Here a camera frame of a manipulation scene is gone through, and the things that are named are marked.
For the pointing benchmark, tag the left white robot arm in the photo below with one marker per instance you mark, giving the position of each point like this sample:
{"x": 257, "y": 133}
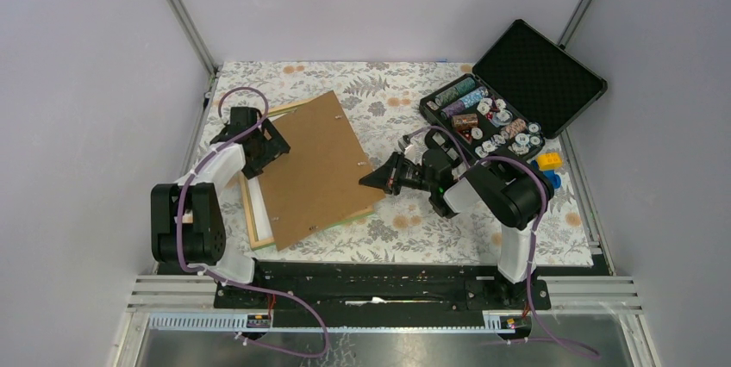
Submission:
{"x": 187, "y": 226}

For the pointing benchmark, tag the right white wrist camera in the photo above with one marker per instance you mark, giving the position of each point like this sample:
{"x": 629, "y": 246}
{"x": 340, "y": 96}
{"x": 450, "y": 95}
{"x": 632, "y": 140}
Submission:
{"x": 405, "y": 144}

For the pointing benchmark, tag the blue toy block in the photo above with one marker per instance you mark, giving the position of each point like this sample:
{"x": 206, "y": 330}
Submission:
{"x": 550, "y": 173}

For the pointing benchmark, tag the yellow toy block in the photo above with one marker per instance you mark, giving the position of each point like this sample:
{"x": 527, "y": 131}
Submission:
{"x": 549, "y": 161}

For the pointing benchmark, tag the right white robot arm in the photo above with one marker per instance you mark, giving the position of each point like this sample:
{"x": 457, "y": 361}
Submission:
{"x": 516, "y": 193}

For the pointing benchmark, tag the wooden picture frame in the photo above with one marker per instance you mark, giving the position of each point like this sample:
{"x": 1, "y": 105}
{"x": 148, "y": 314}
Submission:
{"x": 355, "y": 215}

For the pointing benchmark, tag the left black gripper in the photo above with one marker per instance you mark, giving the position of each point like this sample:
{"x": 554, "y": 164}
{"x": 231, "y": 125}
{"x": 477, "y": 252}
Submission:
{"x": 274, "y": 146}

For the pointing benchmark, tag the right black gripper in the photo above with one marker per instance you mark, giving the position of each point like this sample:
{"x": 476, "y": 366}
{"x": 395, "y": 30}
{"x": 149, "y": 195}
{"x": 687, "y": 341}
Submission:
{"x": 382, "y": 177}

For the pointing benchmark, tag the sea landscape photo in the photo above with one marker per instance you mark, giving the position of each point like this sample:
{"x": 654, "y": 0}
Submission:
{"x": 258, "y": 223}

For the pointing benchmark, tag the brown backing board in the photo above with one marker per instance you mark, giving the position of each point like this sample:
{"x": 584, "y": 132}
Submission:
{"x": 316, "y": 184}

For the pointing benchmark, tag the black poker chip case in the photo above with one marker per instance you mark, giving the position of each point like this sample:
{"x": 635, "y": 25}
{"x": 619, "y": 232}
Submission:
{"x": 524, "y": 85}

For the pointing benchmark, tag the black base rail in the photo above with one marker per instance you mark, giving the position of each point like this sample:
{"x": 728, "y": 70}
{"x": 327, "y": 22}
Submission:
{"x": 383, "y": 295}

